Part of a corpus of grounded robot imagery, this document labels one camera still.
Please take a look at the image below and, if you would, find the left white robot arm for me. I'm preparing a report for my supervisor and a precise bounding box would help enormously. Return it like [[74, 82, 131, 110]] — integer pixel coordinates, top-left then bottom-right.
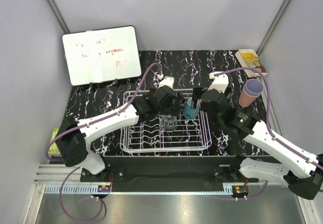
[[55, 86, 184, 182]]

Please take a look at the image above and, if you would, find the light blue dotted mug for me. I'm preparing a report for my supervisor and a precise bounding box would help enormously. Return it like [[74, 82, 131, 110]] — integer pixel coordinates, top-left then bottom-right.
[[183, 98, 200, 120]]

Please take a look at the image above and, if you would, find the clear faceted glass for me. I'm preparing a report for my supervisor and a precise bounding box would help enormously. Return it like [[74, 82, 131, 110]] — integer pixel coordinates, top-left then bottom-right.
[[160, 115, 177, 132]]

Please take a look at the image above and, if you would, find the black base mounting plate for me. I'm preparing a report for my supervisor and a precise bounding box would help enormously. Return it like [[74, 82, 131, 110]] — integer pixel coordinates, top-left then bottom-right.
[[80, 156, 245, 193]]

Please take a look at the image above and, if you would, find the white slotted cable duct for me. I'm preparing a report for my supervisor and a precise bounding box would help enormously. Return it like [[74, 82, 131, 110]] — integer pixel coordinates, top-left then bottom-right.
[[44, 184, 112, 194]]

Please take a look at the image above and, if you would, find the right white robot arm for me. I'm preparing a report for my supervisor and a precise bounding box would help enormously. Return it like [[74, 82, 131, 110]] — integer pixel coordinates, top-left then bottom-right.
[[192, 87, 322, 200]]

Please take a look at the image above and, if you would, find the lavender plastic cup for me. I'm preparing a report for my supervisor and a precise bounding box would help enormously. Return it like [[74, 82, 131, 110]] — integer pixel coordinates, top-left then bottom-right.
[[244, 79, 264, 97]]

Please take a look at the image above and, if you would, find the green paperback book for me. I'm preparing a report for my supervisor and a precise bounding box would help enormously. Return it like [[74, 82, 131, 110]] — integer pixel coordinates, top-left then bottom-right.
[[46, 128, 61, 155]]

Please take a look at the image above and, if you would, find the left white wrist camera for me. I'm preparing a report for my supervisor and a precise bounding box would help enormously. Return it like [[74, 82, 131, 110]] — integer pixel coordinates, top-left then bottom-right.
[[158, 76, 175, 89]]

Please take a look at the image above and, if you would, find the yellow paperback book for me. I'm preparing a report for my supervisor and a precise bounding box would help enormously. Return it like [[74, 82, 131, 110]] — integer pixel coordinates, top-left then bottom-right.
[[235, 49, 267, 76]]

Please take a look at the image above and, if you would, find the pink plastic cup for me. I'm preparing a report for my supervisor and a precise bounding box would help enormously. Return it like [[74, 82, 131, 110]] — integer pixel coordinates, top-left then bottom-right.
[[238, 88, 260, 107]]

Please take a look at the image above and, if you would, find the small whiteboard with red writing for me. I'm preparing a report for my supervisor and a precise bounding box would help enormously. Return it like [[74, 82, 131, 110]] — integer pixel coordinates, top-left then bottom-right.
[[62, 26, 142, 86]]

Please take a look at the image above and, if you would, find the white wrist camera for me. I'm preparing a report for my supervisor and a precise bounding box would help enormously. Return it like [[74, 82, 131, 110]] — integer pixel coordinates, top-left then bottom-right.
[[158, 76, 175, 89], [208, 72, 229, 93]]

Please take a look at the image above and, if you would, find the white wire dish rack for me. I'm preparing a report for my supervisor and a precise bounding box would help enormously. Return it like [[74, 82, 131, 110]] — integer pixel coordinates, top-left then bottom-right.
[[119, 88, 212, 155]]

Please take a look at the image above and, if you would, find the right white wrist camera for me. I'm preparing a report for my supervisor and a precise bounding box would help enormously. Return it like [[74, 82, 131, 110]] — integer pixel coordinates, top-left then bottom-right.
[[208, 72, 229, 93]]

